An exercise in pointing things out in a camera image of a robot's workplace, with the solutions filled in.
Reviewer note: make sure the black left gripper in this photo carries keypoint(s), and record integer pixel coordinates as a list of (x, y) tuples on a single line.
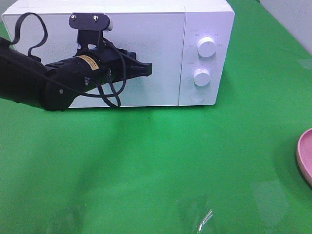
[(96, 65)]

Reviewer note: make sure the white microwave knob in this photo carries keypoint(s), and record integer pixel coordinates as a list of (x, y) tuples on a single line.
[(201, 77), (206, 47)]

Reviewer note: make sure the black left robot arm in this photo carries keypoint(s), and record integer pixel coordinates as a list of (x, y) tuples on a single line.
[(25, 80)]

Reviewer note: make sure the pink round plate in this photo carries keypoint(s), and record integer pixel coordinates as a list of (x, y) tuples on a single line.
[(304, 155)]

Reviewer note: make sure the white microwave door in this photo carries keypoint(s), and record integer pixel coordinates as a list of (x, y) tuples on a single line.
[(92, 59)]

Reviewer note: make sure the white microwave oven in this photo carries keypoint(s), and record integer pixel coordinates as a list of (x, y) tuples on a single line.
[(207, 22)]

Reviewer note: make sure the round microwave door button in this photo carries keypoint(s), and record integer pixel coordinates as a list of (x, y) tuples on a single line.
[(198, 96)]

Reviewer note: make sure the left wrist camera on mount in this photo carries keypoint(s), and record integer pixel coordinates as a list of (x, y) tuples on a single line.
[(90, 26)]

